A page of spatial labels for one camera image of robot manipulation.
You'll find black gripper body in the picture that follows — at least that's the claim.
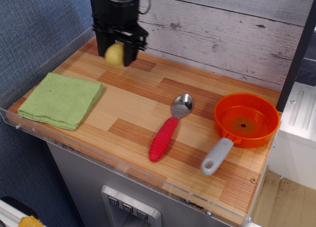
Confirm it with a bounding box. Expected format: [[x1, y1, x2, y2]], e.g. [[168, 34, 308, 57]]
[[106, 0, 149, 50]]

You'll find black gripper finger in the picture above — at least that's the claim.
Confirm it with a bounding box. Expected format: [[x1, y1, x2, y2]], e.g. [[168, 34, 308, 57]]
[[123, 38, 139, 67], [95, 30, 116, 57]]

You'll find yellow potato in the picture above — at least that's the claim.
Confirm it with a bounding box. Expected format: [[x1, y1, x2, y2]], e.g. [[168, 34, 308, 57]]
[[104, 43, 124, 66]]

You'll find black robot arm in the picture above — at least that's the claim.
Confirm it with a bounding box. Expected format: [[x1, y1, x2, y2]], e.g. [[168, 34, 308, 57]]
[[90, 0, 151, 67]]

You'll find green folded towel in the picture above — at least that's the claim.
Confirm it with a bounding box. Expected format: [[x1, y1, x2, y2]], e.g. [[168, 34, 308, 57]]
[[18, 73, 103, 131]]

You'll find clear acrylic table guard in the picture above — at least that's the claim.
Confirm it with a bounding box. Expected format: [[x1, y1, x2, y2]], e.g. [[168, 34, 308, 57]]
[[0, 30, 280, 227]]

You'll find grey toy fridge front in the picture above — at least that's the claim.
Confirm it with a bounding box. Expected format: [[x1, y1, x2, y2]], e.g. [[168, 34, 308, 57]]
[[48, 143, 225, 227]]

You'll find silver dispenser button panel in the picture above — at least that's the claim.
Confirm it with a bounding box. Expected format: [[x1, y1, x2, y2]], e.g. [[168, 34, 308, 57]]
[[101, 185, 162, 227]]

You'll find white side counter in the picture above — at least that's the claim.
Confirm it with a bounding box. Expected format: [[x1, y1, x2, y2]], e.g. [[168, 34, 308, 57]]
[[268, 82, 316, 189]]

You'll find yellow object at corner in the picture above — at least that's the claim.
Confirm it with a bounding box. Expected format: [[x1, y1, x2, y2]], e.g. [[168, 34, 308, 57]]
[[18, 216, 44, 227]]

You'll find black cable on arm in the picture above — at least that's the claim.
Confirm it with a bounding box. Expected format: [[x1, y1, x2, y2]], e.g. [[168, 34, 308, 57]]
[[137, 0, 151, 15]]

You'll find spoon with red handle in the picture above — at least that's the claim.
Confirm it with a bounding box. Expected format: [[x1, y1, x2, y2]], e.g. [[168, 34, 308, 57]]
[[149, 94, 193, 162]]

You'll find orange pot with grey handle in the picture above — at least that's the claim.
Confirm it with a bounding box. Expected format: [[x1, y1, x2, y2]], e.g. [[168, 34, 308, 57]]
[[200, 93, 280, 176]]

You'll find dark right post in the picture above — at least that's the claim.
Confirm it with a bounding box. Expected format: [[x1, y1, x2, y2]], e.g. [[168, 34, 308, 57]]
[[276, 0, 316, 113]]

